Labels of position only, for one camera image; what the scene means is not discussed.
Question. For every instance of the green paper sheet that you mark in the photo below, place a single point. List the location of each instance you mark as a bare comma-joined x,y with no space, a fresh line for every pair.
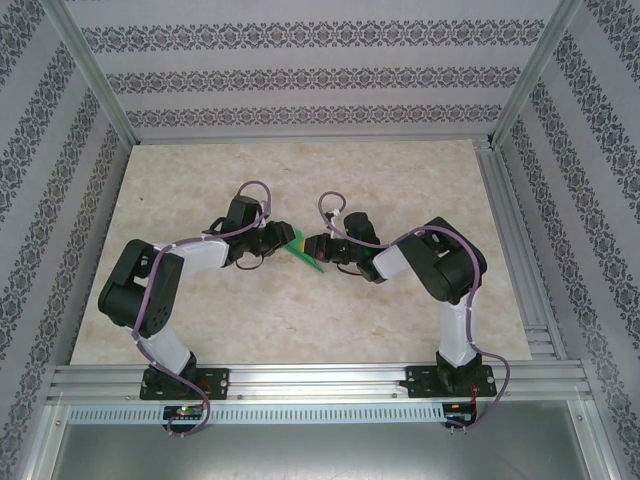
310,260

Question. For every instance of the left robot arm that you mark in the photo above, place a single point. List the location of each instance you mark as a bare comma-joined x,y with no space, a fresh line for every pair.
165,345

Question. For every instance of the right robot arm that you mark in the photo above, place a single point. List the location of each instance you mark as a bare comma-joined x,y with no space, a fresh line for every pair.
457,330

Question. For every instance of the small controller circuit board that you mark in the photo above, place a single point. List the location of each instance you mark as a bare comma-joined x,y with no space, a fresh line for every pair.
457,412
185,412

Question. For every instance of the grey metal tray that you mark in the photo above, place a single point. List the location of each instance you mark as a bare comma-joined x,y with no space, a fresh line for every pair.
320,455

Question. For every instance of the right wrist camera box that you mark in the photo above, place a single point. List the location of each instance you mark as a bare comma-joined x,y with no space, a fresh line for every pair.
330,232

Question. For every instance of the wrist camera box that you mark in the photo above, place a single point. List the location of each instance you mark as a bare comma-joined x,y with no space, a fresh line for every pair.
264,222
330,232

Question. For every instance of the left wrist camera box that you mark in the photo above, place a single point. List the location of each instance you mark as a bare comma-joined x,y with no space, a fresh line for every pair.
264,222

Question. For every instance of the long aluminium mounting rail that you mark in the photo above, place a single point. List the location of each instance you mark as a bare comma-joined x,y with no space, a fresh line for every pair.
320,380

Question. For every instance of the aluminium side rail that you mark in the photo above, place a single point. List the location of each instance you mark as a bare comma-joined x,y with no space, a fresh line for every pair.
500,200

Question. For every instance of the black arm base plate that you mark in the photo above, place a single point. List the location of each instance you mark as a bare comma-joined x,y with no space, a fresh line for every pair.
220,382
420,380

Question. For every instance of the aluminium frame post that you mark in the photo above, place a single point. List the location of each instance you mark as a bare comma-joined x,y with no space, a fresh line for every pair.
535,75
95,75

